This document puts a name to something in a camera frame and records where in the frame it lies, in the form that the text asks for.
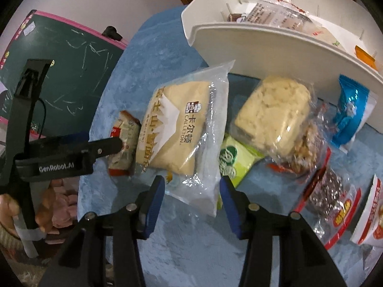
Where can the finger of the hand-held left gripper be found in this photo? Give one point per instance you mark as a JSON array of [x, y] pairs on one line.
[[101, 149], [77, 136]]

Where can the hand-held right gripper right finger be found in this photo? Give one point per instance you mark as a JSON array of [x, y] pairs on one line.
[[232, 206]]

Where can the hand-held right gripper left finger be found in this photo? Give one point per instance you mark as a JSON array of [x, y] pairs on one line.
[[154, 206]]

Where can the red white snack packet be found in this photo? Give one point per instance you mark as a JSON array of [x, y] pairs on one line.
[[124, 155]]

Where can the green snack packet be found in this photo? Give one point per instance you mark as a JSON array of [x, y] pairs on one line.
[[236, 161]]

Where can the bread clear packet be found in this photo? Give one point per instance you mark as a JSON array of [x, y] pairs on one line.
[[179, 131]]

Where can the nut brittle clear packet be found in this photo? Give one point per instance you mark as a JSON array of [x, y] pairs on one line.
[[306, 151]]

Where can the red jujube packet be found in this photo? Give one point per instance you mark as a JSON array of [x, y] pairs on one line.
[[329, 191]]

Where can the rice cake clear packet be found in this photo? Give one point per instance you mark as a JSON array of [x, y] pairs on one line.
[[275, 116]]

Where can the white silver snack packet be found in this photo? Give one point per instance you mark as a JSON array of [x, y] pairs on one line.
[[371, 215]]

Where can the blue snack packet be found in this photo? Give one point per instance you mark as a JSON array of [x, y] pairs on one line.
[[350, 113]]

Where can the white plastic bin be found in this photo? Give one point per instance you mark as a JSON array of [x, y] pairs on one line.
[[269, 44]]

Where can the orange snack bar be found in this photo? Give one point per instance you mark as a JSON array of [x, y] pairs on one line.
[[365, 55]]

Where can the person's left hand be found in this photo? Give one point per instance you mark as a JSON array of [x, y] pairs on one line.
[[9, 212]]

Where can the blue plush table cloth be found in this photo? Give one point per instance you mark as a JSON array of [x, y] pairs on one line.
[[125, 80]]

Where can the black easel knob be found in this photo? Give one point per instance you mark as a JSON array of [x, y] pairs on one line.
[[112, 33]]

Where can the green chalkboard pink frame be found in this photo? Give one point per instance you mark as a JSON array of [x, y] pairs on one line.
[[68, 74]]

